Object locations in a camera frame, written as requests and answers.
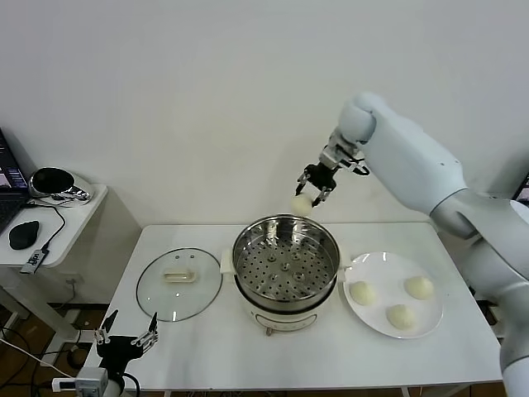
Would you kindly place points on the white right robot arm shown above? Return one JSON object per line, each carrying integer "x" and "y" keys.
{"x": 413, "y": 165}

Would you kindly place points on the black computer mouse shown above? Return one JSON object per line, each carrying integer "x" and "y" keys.
{"x": 24, "y": 235}

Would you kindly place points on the white side table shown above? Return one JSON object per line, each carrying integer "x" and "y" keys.
{"x": 78, "y": 223}

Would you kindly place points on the silver usb hub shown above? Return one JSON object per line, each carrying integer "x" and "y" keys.
{"x": 34, "y": 261}

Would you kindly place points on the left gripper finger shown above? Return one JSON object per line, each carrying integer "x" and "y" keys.
{"x": 111, "y": 322}
{"x": 153, "y": 326}

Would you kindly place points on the round glass pot lid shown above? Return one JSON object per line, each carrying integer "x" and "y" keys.
{"x": 186, "y": 297}

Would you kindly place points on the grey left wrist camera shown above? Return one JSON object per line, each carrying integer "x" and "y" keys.
{"x": 91, "y": 382}

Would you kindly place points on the white power strip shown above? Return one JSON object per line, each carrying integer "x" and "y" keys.
{"x": 71, "y": 317}

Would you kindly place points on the perforated steel steamer basket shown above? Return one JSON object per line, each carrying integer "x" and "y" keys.
{"x": 284, "y": 264}

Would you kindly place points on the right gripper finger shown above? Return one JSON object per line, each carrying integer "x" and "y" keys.
{"x": 301, "y": 185}
{"x": 322, "y": 196}

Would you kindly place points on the white wall socket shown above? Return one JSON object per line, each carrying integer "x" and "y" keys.
{"x": 74, "y": 282}

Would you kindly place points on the cream electric cooking pot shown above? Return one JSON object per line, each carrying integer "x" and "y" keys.
{"x": 285, "y": 320}

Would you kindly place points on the round white plate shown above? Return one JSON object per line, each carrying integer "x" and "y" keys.
{"x": 372, "y": 320}

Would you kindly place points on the round brown floor object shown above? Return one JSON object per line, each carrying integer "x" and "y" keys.
{"x": 77, "y": 359}

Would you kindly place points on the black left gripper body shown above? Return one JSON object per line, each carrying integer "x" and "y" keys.
{"x": 117, "y": 349}

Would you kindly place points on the black open laptop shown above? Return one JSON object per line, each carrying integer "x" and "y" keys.
{"x": 8, "y": 198}
{"x": 524, "y": 192}

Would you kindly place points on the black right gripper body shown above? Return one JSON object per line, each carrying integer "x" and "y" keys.
{"x": 320, "y": 177}

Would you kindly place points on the white steamed baozi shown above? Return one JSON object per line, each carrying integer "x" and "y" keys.
{"x": 400, "y": 317}
{"x": 301, "y": 205}
{"x": 363, "y": 293}
{"x": 418, "y": 287}

